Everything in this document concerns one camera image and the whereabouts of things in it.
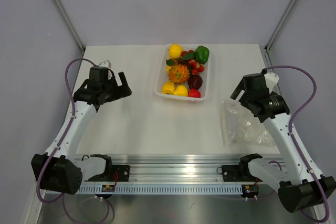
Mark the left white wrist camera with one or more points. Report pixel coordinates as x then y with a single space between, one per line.
106 64

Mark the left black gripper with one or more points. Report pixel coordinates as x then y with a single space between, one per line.
121 91

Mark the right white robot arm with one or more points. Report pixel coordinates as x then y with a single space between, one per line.
304 184

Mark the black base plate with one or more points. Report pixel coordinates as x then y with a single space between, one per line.
232 173
119 173

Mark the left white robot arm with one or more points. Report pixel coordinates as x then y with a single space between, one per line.
57 170

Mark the red tomato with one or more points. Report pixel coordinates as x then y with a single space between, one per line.
194 93

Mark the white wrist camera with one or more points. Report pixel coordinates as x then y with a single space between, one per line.
271 80
106 64

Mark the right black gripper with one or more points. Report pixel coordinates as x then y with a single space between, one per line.
243 99

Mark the red lychee bunch with leaves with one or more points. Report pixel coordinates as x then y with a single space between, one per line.
193 66

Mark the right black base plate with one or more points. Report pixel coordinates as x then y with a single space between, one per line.
232 173

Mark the dark red plum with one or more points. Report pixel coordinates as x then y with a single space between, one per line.
195 82

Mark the white slotted cable duct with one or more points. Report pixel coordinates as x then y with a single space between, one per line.
148 189

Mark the orange spiky horned melon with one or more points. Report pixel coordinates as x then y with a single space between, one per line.
179 74

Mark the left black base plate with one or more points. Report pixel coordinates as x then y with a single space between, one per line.
119 173

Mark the green bell pepper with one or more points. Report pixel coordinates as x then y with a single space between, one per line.
202 54

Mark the yellow lemon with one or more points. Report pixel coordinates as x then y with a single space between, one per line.
175 51

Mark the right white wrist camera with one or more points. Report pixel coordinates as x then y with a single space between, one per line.
271 80

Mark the aluminium mounting rail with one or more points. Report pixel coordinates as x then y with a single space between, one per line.
175 169

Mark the yellow bell pepper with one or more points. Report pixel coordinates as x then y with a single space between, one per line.
168 88

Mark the clear zip top bag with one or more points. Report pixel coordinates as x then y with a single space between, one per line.
239 126

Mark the yellow pear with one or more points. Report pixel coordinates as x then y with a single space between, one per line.
181 90

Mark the white plastic basket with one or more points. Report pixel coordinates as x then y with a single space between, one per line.
162 77

